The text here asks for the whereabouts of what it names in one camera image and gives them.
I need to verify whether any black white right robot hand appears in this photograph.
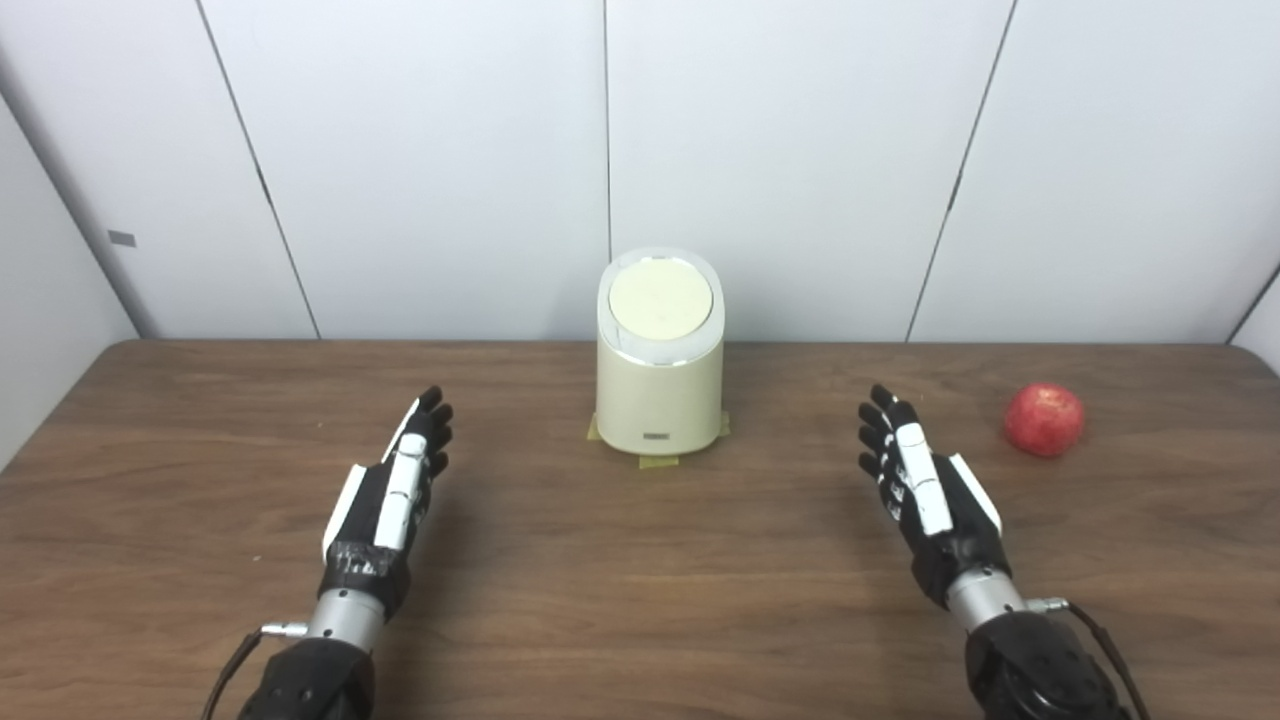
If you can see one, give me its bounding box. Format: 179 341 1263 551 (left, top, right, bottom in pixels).
857 384 1013 609

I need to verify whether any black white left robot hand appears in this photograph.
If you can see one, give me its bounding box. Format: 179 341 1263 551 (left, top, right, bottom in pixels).
320 386 455 621

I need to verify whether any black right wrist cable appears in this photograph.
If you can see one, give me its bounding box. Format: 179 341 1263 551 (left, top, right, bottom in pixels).
1028 597 1151 720

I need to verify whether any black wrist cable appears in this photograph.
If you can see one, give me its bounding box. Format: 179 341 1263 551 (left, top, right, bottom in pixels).
200 622 309 720
1028 597 1151 720

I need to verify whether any cream-colored bin body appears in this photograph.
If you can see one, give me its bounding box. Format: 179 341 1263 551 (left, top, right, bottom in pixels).
594 247 727 458

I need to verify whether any cream round bin lid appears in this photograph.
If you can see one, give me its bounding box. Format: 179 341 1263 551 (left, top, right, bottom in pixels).
608 257 714 338

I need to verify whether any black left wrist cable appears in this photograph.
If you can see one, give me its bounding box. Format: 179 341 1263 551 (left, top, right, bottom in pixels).
200 622 309 720

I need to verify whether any red apple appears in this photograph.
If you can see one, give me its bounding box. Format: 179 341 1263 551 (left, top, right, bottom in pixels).
1003 383 1086 459

